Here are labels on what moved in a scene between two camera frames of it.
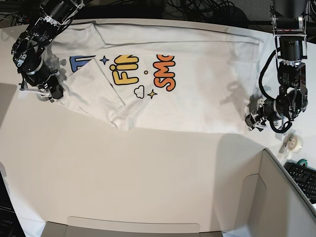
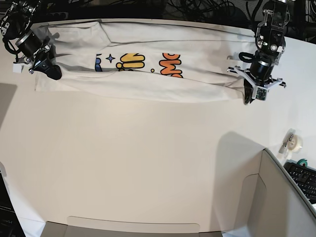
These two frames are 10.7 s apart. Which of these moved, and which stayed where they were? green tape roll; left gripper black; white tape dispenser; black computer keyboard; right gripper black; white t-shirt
Moved: white t-shirt; left gripper black; right gripper black
Stayed: green tape roll; black computer keyboard; white tape dispenser
